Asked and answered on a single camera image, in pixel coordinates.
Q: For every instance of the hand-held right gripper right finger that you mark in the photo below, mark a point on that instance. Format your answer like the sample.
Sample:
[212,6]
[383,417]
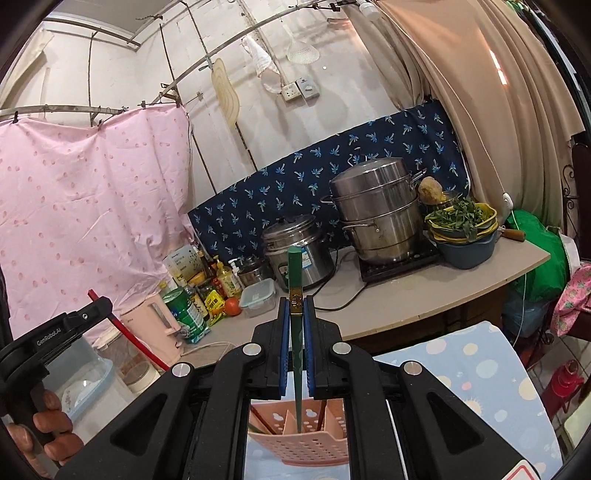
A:
[310,346]

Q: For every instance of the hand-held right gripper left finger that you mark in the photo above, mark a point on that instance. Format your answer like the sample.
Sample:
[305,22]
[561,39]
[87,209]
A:
[284,346]

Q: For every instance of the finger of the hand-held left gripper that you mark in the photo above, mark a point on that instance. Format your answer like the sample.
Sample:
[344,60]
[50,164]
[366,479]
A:
[92,314]

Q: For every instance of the green chopstick with gold band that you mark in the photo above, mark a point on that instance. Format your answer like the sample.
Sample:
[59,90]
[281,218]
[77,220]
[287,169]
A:
[295,277]

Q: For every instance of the dark red chopstick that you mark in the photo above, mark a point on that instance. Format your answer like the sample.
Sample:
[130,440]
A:
[320,417]

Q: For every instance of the pink perforated utensil holder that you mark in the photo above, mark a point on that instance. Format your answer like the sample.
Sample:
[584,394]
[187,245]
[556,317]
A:
[295,450]

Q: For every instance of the person's left hand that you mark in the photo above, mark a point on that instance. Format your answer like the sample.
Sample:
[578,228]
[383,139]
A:
[55,415]

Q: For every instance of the white dish box with lid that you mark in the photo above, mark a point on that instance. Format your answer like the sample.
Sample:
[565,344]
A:
[78,383]

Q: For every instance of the clear food container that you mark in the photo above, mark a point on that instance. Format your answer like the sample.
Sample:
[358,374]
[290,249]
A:
[258,297]

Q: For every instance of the pink electric kettle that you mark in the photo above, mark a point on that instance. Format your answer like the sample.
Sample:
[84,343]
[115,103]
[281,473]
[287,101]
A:
[152,327]

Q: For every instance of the red tomato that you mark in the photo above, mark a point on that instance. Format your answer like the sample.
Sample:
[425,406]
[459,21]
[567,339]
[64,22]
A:
[233,306]

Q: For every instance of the white round container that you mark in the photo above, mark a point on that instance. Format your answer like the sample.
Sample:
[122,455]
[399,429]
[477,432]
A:
[138,374]

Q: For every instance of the small steel pot with lid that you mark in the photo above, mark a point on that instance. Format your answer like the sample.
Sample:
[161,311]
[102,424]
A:
[254,272]

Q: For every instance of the yellow packet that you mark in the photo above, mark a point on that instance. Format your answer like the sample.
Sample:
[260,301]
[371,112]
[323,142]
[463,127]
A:
[214,304]

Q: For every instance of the yellow pump bottle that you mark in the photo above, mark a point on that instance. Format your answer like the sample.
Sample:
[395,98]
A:
[228,281]

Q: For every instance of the steel rice cooker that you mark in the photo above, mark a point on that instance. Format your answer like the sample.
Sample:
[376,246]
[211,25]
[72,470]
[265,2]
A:
[318,258]

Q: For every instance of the green tin can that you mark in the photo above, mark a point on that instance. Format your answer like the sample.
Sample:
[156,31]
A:
[184,314]

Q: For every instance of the white carton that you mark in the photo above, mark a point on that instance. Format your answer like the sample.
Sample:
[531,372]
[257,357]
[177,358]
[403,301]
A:
[182,265]

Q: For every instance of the pink dotted curtain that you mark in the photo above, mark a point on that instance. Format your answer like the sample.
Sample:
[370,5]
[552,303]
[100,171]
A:
[92,207]

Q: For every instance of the dark sauce bottle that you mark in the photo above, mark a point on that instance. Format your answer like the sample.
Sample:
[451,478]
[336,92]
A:
[210,267]

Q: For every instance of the black induction cooker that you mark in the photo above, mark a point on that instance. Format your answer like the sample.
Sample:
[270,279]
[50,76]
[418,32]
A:
[401,270]

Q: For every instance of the navy leaf print cloth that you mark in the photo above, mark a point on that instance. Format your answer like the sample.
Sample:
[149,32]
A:
[277,198]

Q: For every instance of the steel steamer pot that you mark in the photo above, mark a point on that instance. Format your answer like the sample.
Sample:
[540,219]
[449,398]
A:
[374,207]

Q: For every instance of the leafy greens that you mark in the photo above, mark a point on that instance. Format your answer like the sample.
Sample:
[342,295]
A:
[452,217]

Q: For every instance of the brown potato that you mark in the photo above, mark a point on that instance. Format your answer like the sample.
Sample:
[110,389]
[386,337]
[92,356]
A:
[430,190]

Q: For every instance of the green plastic bag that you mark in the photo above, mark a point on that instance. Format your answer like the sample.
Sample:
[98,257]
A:
[540,249]

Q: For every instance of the metal curtain rod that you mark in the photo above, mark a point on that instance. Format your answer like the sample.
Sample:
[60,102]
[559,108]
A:
[184,78]

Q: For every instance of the red thermos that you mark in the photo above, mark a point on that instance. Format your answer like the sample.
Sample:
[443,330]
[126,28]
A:
[563,385]

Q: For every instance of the cream hanging cutting board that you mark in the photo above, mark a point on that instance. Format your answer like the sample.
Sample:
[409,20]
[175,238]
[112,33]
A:
[226,92]

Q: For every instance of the pink printed cloth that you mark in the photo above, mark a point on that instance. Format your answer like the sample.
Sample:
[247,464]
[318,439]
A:
[572,300]

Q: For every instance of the white hanging mesh cloth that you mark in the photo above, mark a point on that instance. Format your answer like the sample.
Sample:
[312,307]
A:
[263,62]

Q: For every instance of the white plastic skimmer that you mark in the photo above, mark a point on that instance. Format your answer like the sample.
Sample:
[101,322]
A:
[302,50]

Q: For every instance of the beige curtain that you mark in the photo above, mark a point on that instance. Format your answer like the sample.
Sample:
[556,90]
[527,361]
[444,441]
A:
[461,92]

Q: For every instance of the white wall socket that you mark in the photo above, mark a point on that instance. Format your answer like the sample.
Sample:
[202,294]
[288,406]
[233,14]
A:
[300,90]

